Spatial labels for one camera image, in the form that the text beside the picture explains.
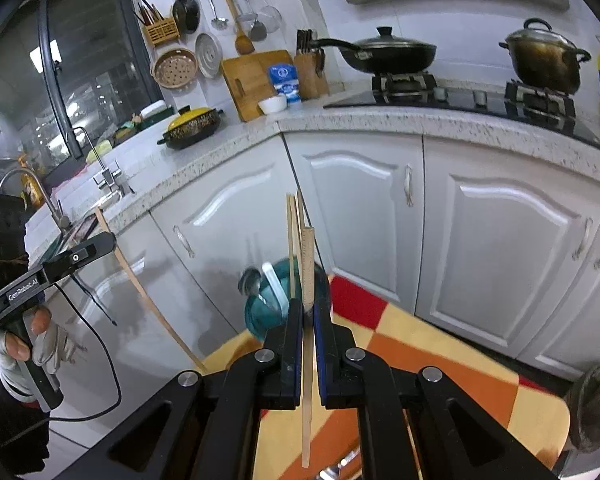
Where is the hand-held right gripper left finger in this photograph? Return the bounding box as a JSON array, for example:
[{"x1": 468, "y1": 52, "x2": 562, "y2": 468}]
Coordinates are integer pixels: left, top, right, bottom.
[{"x1": 55, "y1": 297, "x2": 306, "y2": 480}]

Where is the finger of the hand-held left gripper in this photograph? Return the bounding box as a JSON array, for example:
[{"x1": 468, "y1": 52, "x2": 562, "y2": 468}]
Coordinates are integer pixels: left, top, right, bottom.
[{"x1": 40, "y1": 232, "x2": 117, "y2": 286}]

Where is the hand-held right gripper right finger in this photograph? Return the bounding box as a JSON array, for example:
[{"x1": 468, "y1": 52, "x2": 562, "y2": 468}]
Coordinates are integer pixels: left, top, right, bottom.
[{"x1": 312, "y1": 301, "x2": 576, "y2": 480}]

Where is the teal plastic cup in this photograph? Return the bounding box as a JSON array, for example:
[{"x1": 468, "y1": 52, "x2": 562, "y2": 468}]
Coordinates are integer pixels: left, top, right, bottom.
[{"x1": 244, "y1": 257, "x2": 333, "y2": 341}]

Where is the metal spoon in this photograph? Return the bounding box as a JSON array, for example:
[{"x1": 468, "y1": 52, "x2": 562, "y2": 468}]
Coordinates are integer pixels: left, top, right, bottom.
[{"x1": 237, "y1": 267, "x2": 263, "y2": 297}]

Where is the person's left forearm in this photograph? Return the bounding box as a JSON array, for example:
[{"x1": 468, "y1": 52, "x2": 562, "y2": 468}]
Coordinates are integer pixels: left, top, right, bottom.
[{"x1": 0, "y1": 390, "x2": 51, "y2": 480}]

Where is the person's left hand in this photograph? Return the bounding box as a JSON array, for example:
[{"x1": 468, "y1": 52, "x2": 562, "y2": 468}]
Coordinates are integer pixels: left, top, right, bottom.
[{"x1": 0, "y1": 306, "x2": 76, "y2": 402}]

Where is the curved metal faucet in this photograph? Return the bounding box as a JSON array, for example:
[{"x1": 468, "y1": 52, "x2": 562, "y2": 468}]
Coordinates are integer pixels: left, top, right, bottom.
[{"x1": 0, "y1": 167, "x2": 73, "y2": 228}]

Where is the tall metal faucet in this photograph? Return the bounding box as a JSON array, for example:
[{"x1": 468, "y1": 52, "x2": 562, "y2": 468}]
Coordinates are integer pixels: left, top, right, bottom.
[{"x1": 72, "y1": 127, "x2": 136, "y2": 196}]

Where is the orange bottle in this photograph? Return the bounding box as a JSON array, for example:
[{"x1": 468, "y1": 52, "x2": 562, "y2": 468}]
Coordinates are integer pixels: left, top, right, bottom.
[{"x1": 17, "y1": 155, "x2": 46, "y2": 206}]

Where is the yellow sponge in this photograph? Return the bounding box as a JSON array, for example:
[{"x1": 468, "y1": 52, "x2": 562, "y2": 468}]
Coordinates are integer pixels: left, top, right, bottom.
[{"x1": 86, "y1": 140, "x2": 113, "y2": 163}]

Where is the orange yellow printed cloth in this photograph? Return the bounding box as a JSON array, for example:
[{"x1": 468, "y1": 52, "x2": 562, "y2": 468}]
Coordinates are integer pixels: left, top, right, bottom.
[{"x1": 200, "y1": 275, "x2": 571, "y2": 480}]

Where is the green dish tray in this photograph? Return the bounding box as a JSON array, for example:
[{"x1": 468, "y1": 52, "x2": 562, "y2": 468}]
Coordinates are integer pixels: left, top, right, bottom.
[{"x1": 112, "y1": 110, "x2": 176, "y2": 143}]

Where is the white cabinet door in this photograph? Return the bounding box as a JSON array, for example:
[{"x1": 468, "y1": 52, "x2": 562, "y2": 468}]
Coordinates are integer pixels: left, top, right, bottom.
[
  {"x1": 515, "y1": 195, "x2": 600, "y2": 383},
  {"x1": 414, "y1": 136, "x2": 600, "y2": 358},
  {"x1": 149, "y1": 135, "x2": 331, "y2": 361},
  {"x1": 282, "y1": 132, "x2": 427, "y2": 313},
  {"x1": 40, "y1": 210, "x2": 206, "y2": 480}
]

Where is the white plastic container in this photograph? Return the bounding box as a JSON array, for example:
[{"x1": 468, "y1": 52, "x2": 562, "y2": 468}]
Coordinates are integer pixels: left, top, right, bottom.
[{"x1": 139, "y1": 101, "x2": 170, "y2": 123}]

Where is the black casserole pot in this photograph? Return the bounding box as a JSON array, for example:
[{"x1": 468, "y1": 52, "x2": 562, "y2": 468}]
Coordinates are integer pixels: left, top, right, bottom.
[{"x1": 156, "y1": 115, "x2": 226, "y2": 150}]

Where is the yellow casserole lid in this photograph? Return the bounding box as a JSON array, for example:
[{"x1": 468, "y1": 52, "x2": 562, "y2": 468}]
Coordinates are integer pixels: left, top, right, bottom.
[{"x1": 167, "y1": 106, "x2": 216, "y2": 132}]

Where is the dark framed window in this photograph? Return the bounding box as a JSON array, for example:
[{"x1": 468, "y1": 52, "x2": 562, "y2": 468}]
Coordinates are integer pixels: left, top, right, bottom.
[{"x1": 0, "y1": 0, "x2": 168, "y2": 211}]

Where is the round bamboo steamer tray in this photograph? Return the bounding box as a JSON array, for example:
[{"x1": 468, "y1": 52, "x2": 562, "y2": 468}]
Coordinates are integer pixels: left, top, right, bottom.
[{"x1": 151, "y1": 48, "x2": 199, "y2": 90}]

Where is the speckled white kitchen countertop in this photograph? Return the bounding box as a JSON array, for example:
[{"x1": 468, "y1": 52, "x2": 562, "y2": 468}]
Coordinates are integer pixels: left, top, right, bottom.
[{"x1": 25, "y1": 87, "x2": 600, "y2": 261}]

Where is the wicker utensil basket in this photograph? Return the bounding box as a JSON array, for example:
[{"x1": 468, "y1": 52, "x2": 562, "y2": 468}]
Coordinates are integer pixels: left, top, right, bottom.
[{"x1": 142, "y1": 16, "x2": 181, "y2": 48}]

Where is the round metal steamer plate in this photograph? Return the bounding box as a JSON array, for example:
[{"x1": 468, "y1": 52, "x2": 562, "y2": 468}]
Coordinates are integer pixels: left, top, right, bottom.
[{"x1": 195, "y1": 32, "x2": 224, "y2": 79}]

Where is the wooden cutting board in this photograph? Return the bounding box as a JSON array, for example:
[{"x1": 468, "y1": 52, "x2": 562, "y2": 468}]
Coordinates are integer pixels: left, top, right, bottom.
[{"x1": 221, "y1": 50, "x2": 296, "y2": 122}]

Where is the white bowl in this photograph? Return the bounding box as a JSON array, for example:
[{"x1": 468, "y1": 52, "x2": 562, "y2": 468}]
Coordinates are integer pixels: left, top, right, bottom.
[{"x1": 258, "y1": 94, "x2": 287, "y2": 115}]

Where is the small black frying pan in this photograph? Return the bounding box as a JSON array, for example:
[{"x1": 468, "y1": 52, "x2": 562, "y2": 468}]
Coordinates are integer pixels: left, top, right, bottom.
[{"x1": 172, "y1": 0, "x2": 201, "y2": 36}]

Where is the blue white bag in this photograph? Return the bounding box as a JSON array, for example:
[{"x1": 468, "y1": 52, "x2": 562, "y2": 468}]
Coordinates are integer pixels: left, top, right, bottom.
[{"x1": 268, "y1": 63, "x2": 303, "y2": 106}]

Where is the wooden spatula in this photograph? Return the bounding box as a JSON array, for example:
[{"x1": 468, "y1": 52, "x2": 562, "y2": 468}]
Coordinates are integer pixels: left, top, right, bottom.
[{"x1": 223, "y1": 0, "x2": 256, "y2": 56}]

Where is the wooden knife block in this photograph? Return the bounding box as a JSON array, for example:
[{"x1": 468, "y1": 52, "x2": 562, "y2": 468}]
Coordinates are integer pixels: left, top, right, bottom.
[{"x1": 294, "y1": 51, "x2": 330, "y2": 101}]

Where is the metal ladle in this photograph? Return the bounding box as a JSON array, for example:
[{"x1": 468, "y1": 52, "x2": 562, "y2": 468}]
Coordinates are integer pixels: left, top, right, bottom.
[{"x1": 196, "y1": 0, "x2": 229, "y2": 31}]

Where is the black gas stove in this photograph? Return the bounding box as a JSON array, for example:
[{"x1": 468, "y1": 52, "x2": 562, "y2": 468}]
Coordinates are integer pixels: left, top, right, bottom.
[{"x1": 322, "y1": 72, "x2": 600, "y2": 155}]

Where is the dark round object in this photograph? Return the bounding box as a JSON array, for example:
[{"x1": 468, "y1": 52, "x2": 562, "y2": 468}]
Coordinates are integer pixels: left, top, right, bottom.
[{"x1": 564, "y1": 362, "x2": 600, "y2": 453}]

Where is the black wok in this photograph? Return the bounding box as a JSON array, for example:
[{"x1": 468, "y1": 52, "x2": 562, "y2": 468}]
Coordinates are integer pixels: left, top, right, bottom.
[{"x1": 310, "y1": 37, "x2": 437, "y2": 75}]

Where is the glass wok lid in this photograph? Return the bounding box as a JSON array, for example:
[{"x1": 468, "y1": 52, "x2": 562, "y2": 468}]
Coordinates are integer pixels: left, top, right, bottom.
[{"x1": 352, "y1": 26, "x2": 423, "y2": 52}]

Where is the dark metal pot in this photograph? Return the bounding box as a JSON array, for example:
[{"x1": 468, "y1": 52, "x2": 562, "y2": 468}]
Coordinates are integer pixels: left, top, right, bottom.
[{"x1": 500, "y1": 40, "x2": 592, "y2": 96}]

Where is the metal pot lid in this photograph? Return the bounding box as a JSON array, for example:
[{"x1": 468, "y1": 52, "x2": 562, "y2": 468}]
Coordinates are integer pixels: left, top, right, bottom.
[{"x1": 505, "y1": 18, "x2": 578, "y2": 52}]

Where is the black cable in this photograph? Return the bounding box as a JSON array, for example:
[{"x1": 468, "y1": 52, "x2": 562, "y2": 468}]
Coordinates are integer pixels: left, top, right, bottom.
[{"x1": 47, "y1": 280, "x2": 123, "y2": 423}]

